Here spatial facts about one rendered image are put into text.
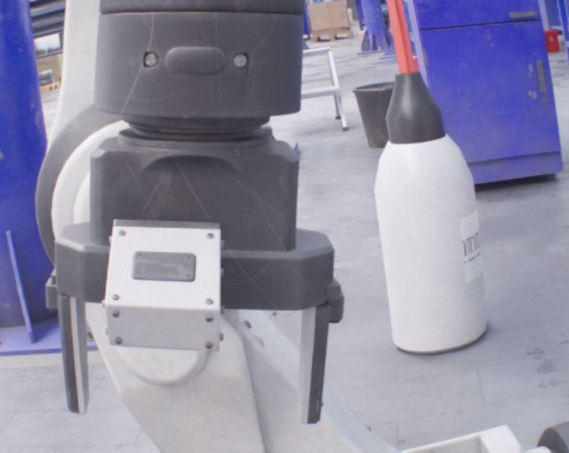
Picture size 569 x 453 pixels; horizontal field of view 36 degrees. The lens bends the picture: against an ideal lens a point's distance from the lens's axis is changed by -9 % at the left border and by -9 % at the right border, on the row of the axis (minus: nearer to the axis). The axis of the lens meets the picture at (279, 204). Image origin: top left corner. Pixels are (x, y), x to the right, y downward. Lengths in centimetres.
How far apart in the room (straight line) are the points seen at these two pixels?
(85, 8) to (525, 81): 275
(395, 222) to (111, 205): 148
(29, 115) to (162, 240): 210
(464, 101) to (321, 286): 283
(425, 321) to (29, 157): 113
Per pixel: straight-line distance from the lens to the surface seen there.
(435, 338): 189
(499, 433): 81
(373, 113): 449
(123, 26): 37
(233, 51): 36
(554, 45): 962
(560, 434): 75
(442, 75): 320
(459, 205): 184
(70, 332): 41
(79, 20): 58
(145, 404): 58
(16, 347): 232
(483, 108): 323
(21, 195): 243
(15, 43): 244
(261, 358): 61
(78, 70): 58
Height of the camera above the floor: 71
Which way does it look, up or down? 11 degrees down
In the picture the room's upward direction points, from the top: 9 degrees counter-clockwise
